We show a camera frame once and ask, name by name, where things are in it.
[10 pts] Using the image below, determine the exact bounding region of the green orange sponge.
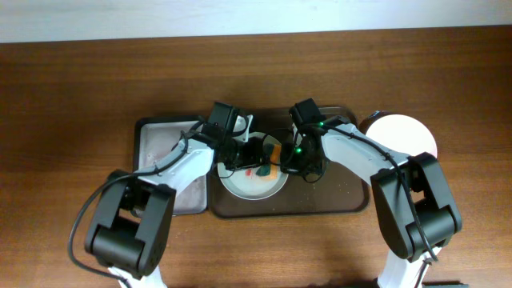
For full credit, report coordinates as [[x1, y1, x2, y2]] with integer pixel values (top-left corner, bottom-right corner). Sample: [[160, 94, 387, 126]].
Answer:
[[256, 143, 282, 181]]

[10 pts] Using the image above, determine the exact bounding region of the pale green plate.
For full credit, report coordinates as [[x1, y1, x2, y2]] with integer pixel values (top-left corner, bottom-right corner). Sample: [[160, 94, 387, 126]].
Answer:
[[216, 132, 288, 201]]

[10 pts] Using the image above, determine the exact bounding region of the pink white plate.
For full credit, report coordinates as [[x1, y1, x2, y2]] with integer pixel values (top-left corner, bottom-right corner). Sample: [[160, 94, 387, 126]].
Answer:
[[365, 114, 438, 157]]

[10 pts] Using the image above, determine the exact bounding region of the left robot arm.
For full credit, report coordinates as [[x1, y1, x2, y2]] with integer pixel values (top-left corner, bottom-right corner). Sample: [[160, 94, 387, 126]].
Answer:
[[84, 126, 268, 287]]

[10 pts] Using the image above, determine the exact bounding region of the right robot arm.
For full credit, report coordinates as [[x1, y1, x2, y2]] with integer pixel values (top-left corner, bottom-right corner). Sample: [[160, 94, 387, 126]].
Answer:
[[281, 98, 462, 287]]

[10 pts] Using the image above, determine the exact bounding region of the large brown serving tray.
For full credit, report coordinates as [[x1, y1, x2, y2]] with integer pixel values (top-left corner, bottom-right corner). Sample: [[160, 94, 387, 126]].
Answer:
[[206, 106, 370, 219]]

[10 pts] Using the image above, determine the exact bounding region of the small soapy water tray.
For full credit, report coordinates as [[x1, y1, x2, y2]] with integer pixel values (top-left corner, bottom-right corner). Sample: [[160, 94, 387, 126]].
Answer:
[[131, 114, 209, 217]]

